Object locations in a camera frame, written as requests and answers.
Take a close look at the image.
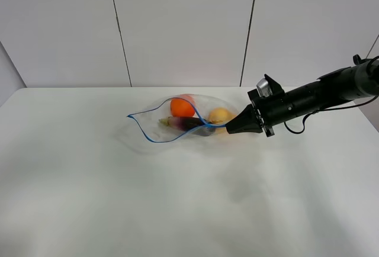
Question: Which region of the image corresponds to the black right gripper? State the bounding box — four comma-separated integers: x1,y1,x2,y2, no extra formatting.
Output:
226,74,285,137

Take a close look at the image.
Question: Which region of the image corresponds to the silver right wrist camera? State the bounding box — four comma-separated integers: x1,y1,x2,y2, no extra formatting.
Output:
256,78,272,98

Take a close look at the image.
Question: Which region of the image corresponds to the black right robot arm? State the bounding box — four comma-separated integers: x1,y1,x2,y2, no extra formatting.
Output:
226,55,378,137

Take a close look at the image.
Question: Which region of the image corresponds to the clear zip bag blue seal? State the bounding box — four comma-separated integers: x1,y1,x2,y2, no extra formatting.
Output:
127,94,237,143

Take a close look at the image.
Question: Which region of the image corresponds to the orange fruit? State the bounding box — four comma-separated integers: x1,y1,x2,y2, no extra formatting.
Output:
170,98,195,117

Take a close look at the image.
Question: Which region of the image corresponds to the yellow pear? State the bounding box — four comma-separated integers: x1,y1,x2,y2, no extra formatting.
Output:
208,107,233,124

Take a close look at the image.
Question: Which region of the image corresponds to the dark purple eggplant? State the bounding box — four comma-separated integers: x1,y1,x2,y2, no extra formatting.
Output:
159,117,216,136

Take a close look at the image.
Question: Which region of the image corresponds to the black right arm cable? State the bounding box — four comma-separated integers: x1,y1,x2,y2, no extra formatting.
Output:
283,53,379,135

